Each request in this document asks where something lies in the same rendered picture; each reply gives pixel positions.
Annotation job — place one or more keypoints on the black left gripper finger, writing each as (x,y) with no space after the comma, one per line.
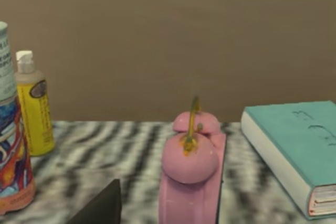
(106,207)

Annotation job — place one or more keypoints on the pink cherry-shaped ornament on base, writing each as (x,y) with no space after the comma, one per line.
(190,171)

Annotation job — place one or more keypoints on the yellow bottle with white cap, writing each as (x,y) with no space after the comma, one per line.
(36,113)

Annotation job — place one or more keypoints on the colourful printed spray can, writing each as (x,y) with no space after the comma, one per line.
(10,140)

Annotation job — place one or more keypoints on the teal hardcover book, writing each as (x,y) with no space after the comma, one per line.
(296,150)

